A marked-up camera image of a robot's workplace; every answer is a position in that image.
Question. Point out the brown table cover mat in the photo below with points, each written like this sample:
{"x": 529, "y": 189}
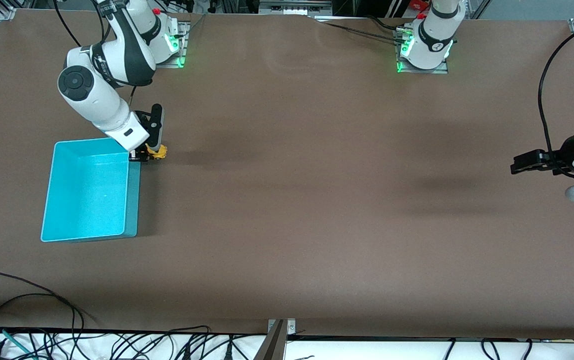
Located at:
{"x": 287, "y": 200}

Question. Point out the grey metal bar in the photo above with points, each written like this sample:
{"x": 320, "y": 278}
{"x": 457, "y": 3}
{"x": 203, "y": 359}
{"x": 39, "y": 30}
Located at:
{"x": 273, "y": 345}

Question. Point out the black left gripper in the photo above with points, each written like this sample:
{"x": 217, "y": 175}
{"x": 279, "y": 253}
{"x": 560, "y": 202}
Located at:
{"x": 569, "y": 149}

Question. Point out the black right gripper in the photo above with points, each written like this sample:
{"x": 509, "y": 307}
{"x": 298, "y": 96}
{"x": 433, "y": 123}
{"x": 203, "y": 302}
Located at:
{"x": 140, "y": 154}

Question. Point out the silver bracket plate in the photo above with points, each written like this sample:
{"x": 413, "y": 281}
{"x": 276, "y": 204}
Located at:
{"x": 291, "y": 326}

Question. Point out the white lower shelf surface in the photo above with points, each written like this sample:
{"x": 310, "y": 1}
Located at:
{"x": 367, "y": 350}

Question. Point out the silver metal box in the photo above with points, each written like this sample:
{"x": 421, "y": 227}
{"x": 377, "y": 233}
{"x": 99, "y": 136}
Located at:
{"x": 294, "y": 7}

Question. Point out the yellow beetle toy car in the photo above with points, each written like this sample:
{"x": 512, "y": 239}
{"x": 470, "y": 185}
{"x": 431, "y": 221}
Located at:
{"x": 159, "y": 152}

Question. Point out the red orange package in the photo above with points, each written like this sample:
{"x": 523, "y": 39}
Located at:
{"x": 417, "y": 5}

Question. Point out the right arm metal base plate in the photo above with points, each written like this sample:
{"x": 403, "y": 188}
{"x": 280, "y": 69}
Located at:
{"x": 183, "y": 45}

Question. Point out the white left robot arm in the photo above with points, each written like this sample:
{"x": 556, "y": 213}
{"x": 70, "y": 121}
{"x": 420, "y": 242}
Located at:
{"x": 429, "y": 59}

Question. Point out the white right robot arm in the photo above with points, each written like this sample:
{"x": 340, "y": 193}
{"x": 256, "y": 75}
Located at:
{"x": 97, "y": 100}

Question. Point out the turquoise plastic bin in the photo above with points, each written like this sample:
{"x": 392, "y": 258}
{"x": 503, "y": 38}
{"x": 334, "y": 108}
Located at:
{"x": 87, "y": 195}

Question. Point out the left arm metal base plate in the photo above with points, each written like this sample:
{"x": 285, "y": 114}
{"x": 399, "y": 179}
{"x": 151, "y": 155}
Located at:
{"x": 422, "y": 71}

